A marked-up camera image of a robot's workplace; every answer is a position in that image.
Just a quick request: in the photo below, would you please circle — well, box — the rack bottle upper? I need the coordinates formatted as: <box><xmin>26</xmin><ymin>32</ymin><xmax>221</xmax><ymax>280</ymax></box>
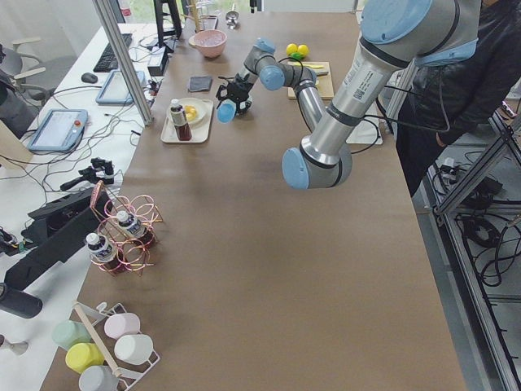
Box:
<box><xmin>116</xmin><ymin>210</ymin><xmax>147</xmax><ymax>239</ymax></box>

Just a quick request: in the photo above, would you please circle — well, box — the cream round plate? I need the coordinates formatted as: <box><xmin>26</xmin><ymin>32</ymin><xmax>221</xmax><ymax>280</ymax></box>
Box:
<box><xmin>170</xmin><ymin>98</ymin><xmax>207</xmax><ymax>125</ymax></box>

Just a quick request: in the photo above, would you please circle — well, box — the aluminium frame post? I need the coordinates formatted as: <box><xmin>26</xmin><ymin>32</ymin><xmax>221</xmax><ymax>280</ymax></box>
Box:
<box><xmin>92</xmin><ymin>0</ymin><xmax>153</xmax><ymax>126</ymax></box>

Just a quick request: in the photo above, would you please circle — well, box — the green lime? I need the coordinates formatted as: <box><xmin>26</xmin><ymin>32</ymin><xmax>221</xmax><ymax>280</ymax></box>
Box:
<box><xmin>293</xmin><ymin>44</ymin><xmax>309</xmax><ymax>60</ymax></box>

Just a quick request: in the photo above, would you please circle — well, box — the pink cup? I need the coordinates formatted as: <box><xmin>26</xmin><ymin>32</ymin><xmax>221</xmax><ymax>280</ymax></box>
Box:
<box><xmin>104</xmin><ymin>313</ymin><xmax>141</xmax><ymax>340</ymax></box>

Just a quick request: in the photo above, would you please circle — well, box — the mint green cup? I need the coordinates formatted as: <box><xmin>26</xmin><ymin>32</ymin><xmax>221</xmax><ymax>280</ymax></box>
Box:
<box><xmin>51</xmin><ymin>320</ymin><xmax>91</xmax><ymax>350</ymax></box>

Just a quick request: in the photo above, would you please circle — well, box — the rack bottle lower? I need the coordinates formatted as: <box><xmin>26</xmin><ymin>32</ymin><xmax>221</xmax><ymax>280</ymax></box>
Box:
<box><xmin>85</xmin><ymin>232</ymin><xmax>123</xmax><ymax>274</ymax></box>

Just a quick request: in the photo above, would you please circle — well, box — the pink bowl with ice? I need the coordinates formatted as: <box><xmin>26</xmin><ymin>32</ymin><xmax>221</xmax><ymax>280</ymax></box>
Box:
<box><xmin>189</xmin><ymin>29</ymin><xmax>227</xmax><ymax>59</ymax></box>

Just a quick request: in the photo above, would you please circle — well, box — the white cup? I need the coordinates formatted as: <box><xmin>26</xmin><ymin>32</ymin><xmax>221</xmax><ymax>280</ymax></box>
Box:
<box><xmin>114</xmin><ymin>334</ymin><xmax>154</xmax><ymax>365</ymax></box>

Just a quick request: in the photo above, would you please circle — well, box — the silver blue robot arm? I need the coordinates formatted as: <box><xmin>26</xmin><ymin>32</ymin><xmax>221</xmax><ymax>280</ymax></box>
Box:
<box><xmin>217</xmin><ymin>1</ymin><xmax>480</xmax><ymax>189</ymax></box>

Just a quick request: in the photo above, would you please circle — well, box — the white wire cup rack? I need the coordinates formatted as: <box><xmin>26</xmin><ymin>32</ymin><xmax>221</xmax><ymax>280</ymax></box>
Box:
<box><xmin>72</xmin><ymin>301</ymin><xmax>160</xmax><ymax>390</ymax></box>

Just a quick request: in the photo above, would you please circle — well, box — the rack bottle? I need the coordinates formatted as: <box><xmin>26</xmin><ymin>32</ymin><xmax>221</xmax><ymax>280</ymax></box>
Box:
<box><xmin>85</xmin><ymin>232</ymin><xmax>123</xmax><ymax>274</ymax></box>
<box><xmin>116</xmin><ymin>210</ymin><xmax>147</xmax><ymax>239</ymax></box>

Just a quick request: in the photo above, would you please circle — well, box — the teach pendant far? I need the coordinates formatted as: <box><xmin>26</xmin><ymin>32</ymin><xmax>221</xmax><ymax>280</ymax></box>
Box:
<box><xmin>95</xmin><ymin>69</ymin><xmax>134</xmax><ymax>106</ymax></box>

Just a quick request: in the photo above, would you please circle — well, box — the teach pendant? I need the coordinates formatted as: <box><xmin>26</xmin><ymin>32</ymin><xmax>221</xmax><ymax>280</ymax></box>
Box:
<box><xmin>27</xmin><ymin>109</ymin><xmax>89</xmax><ymax>154</ymax></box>
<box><xmin>95</xmin><ymin>69</ymin><xmax>134</xmax><ymax>106</ymax></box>

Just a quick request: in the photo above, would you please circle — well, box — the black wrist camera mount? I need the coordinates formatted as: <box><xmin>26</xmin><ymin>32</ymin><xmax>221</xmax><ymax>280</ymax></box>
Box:
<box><xmin>216</xmin><ymin>79</ymin><xmax>234</xmax><ymax>102</ymax></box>

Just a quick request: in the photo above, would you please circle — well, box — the copper wire bottle rack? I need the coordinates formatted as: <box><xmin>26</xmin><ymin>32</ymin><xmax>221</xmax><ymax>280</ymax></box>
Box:
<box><xmin>90</xmin><ymin>181</ymin><xmax>163</xmax><ymax>275</ymax></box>

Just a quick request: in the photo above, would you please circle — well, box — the yellow lemon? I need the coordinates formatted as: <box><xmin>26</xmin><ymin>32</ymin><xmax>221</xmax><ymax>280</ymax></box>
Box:
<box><xmin>286</xmin><ymin>43</ymin><xmax>298</xmax><ymax>56</ymax></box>

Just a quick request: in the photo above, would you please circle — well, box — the black equipment case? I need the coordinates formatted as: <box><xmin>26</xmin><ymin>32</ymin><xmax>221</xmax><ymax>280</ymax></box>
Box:
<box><xmin>4</xmin><ymin>188</ymin><xmax>109</xmax><ymax>290</ymax></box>

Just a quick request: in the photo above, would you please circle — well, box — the gray folded cloth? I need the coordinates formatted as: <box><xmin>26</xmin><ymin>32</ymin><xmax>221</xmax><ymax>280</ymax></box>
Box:
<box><xmin>187</xmin><ymin>76</ymin><xmax>212</xmax><ymax>92</ymax></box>

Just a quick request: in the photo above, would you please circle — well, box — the gray cup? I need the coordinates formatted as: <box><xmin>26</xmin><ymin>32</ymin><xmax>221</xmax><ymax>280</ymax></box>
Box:
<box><xmin>78</xmin><ymin>366</ymin><xmax>119</xmax><ymax>391</ymax></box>

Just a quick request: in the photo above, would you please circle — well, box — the tea bottle on tray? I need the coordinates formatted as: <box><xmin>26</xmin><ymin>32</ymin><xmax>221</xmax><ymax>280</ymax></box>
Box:
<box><xmin>169</xmin><ymin>99</ymin><xmax>192</xmax><ymax>142</ymax></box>

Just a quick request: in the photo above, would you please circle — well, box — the black keyboard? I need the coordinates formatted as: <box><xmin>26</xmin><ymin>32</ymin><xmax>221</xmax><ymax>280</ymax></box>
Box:
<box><xmin>93</xmin><ymin>33</ymin><xmax>133</xmax><ymax>72</ymax></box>

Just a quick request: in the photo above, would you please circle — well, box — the person in black jacket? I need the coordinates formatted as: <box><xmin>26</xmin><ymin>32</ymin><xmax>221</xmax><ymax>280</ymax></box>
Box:
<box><xmin>396</xmin><ymin>1</ymin><xmax>520</xmax><ymax>195</ymax></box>

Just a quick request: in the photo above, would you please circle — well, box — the black thermos bottle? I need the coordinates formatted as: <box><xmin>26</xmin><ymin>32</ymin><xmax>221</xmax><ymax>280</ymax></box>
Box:
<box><xmin>1</xmin><ymin>283</ymin><xmax>43</xmax><ymax>319</ymax></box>

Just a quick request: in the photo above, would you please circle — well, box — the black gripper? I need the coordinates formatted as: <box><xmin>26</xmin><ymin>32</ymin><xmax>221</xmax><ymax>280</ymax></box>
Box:
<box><xmin>226</xmin><ymin>81</ymin><xmax>252</xmax><ymax>110</ymax></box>

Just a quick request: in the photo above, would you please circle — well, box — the black computer mouse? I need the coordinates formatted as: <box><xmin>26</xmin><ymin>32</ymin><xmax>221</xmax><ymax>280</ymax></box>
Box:
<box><xmin>81</xmin><ymin>72</ymin><xmax>98</xmax><ymax>84</ymax></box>

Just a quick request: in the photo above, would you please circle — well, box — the cream serving tray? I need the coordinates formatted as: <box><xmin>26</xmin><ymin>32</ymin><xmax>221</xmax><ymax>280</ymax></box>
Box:
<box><xmin>160</xmin><ymin>99</ymin><xmax>213</xmax><ymax>144</ymax></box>

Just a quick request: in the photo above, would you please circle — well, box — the yellow cup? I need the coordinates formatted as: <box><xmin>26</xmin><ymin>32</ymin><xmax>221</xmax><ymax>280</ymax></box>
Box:
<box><xmin>65</xmin><ymin>342</ymin><xmax>105</xmax><ymax>374</ymax></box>

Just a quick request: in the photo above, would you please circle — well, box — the office chair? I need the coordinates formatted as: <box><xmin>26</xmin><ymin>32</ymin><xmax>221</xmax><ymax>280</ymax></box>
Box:
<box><xmin>1</xmin><ymin>36</ymin><xmax>50</xmax><ymax>105</ymax></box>

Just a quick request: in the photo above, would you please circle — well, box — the black camera gimbal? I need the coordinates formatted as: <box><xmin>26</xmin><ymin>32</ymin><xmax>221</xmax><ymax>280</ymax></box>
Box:
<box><xmin>59</xmin><ymin>157</ymin><xmax>115</xmax><ymax>191</ymax></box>

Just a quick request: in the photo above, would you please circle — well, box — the teach pendant near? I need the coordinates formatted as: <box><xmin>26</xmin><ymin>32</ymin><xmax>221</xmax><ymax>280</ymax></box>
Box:
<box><xmin>27</xmin><ymin>109</ymin><xmax>89</xmax><ymax>154</ymax></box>

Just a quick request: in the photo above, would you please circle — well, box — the bamboo cutting board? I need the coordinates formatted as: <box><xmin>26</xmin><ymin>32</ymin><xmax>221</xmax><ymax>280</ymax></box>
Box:
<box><xmin>282</xmin><ymin>61</ymin><xmax>335</xmax><ymax>99</ymax></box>

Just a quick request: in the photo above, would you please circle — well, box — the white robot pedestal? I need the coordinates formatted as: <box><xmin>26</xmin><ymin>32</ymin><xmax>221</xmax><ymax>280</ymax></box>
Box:
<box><xmin>346</xmin><ymin>103</ymin><xmax>383</xmax><ymax>145</ymax></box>

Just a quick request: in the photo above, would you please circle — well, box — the light blue cup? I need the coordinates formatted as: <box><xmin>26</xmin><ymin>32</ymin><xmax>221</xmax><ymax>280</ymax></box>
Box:
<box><xmin>217</xmin><ymin>99</ymin><xmax>236</xmax><ymax>123</ymax></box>

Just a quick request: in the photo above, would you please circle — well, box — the yellow plastic knife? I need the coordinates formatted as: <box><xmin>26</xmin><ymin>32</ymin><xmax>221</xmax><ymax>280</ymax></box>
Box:
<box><xmin>287</xmin><ymin>61</ymin><xmax>325</xmax><ymax>69</ymax></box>

